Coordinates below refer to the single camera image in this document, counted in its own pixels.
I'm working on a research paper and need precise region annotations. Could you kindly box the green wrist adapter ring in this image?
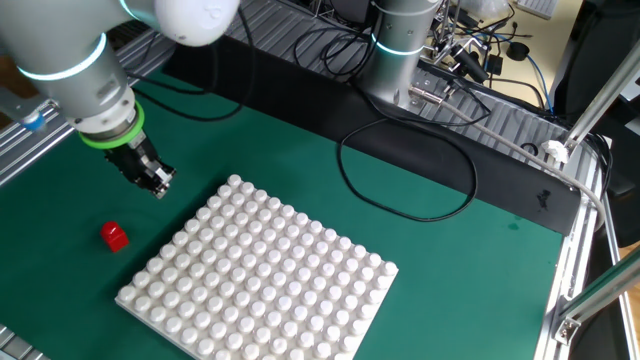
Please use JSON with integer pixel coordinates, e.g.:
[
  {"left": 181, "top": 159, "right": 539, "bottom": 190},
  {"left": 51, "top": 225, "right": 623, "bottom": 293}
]
[{"left": 78, "top": 101, "right": 147, "bottom": 150}]

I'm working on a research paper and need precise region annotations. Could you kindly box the gray bracket with blue cap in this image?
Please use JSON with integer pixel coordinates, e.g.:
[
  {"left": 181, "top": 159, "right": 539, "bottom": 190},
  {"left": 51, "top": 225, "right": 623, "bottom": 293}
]
[{"left": 0, "top": 87, "right": 61, "bottom": 133}]

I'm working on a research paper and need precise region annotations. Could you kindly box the white crumpled tissue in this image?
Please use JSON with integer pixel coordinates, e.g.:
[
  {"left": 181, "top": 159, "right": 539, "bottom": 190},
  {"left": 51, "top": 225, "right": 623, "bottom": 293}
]
[{"left": 541, "top": 139, "right": 571, "bottom": 164}]

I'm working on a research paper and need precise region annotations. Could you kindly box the green table mat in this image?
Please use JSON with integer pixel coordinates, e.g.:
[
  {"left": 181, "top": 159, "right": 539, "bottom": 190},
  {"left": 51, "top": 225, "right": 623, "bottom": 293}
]
[{"left": 0, "top": 67, "right": 566, "bottom": 360}]

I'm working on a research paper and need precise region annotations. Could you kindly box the red single-stud block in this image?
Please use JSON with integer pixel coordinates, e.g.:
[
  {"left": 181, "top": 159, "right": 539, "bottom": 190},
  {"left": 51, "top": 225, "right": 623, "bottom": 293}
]
[{"left": 99, "top": 220, "right": 130, "bottom": 254}]

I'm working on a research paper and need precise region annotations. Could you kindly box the round black puck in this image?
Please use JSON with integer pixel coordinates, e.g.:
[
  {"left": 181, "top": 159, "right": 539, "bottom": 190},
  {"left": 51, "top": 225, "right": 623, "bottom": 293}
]
[{"left": 505, "top": 41, "right": 531, "bottom": 63}]

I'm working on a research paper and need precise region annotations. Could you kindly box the gray braided hose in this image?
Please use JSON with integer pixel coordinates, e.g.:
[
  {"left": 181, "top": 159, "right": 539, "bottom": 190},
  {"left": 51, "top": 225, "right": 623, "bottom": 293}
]
[{"left": 409, "top": 85, "right": 609, "bottom": 231}]

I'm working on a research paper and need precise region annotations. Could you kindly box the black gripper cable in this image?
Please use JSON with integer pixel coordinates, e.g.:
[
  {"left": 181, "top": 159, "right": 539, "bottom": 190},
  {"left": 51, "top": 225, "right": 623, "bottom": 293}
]
[{"left": 124, "top": 4, "right": 256, "bottom": 123}]

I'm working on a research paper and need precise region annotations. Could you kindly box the blue cable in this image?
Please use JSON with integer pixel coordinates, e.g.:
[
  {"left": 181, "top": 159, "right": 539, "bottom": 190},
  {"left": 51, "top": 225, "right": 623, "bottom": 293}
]
[{"left": 524, "top": 53, "right": 555, "bottom": 114}]

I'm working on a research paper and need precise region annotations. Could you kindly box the white studded baseplate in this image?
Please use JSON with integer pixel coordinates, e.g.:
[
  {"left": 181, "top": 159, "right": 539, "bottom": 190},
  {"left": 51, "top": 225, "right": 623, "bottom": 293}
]
[{"left": 114, "top": 173, "right": 400, "bottom": 360}]

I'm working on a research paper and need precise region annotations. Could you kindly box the black cable bundle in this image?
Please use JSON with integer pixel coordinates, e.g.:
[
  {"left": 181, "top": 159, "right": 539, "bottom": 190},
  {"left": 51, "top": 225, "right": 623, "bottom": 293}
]
[{"left": 292, "top": 19, "right": 381, "bottom": 81}]

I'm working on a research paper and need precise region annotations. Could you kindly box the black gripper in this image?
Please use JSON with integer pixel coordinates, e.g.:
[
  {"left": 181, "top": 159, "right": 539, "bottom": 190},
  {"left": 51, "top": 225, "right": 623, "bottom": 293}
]
[{"left": 103, "top": 130, "right": 162, "bottom": 195}]

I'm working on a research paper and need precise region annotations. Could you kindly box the aluminium frame post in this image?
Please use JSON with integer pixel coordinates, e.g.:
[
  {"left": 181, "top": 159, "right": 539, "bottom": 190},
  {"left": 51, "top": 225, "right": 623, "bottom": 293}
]
[
  {"left": 563, "top": 38, "right": 640, "bottom": 151},
  {"left": 553, "top": 259, "right": 640, "bottom": 347}
]

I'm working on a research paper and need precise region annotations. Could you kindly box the aluminium frame rail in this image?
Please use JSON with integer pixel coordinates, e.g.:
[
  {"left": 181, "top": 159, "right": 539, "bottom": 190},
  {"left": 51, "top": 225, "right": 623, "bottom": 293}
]
[
  {"left": 533, "top": 134, "right": 631, "bottom": 360},
  {"left": 0, "top": 97, "right": 76, "bottom": 187}
]

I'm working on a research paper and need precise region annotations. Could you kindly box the black looped cable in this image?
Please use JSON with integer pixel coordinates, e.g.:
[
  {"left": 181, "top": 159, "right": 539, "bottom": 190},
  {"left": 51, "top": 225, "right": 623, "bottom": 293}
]
[{"left": 337, "top": 117, "right": 479, "bottom": 223}]

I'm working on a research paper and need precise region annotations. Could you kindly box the black clamp-mounted camera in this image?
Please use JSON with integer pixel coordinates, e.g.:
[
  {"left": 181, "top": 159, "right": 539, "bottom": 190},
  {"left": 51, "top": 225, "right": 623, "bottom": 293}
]
[{"left": 447, "top": 42, "right": 490, "bottom": 85}]

